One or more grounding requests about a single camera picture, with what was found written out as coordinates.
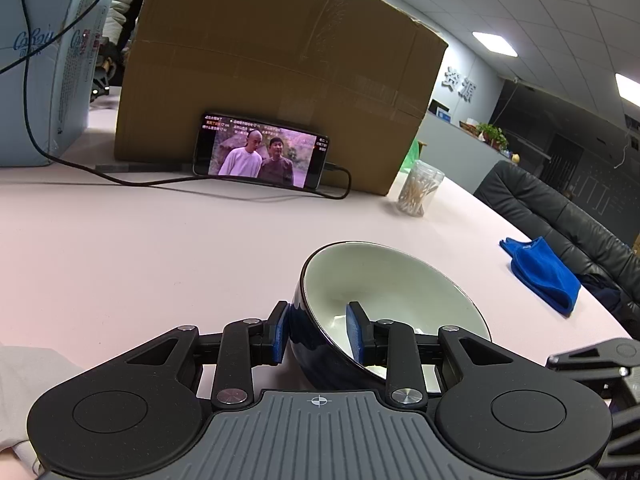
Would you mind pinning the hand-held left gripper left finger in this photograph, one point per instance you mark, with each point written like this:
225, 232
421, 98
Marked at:
280, 334

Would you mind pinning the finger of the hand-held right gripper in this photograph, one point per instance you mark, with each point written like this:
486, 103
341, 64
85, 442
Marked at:
595, 357

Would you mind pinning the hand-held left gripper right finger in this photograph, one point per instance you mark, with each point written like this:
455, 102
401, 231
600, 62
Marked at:
355, 334

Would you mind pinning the dark bowl with white inside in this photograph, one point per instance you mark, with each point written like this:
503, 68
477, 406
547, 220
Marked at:
400, 285

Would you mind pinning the blue cleaning cloth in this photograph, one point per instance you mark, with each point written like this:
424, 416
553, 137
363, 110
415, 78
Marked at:
545, 270

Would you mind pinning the clear jar of cotton swabs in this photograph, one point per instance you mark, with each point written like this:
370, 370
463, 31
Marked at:
417, 195

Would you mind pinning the black leather chair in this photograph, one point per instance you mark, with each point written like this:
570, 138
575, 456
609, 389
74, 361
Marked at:
540, 200

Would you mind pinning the black smartphone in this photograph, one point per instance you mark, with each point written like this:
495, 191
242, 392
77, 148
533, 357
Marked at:
260, 152

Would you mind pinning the green plastic bag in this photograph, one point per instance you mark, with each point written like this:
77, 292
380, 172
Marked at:
412, 157

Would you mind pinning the white reception counter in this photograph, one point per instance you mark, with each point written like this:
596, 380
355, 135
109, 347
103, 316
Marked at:
450, 142

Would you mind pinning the green potted plant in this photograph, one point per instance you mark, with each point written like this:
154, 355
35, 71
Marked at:
492, 136

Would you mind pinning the white cloth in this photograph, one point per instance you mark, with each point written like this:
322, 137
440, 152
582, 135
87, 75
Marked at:
30, 390

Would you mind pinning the ceiling light panel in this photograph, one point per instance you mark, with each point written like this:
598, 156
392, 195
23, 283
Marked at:
495, 44
629, 89

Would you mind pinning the large brown cardboard box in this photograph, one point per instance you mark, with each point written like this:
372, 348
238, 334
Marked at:
275, 60

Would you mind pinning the black tool with yellow parts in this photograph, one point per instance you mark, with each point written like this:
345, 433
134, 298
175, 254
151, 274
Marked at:
104, 67

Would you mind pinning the large light blue carton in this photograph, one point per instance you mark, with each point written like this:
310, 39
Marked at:
50, 85

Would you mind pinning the white wall lettering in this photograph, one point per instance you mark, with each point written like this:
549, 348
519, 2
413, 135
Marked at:
460, 84

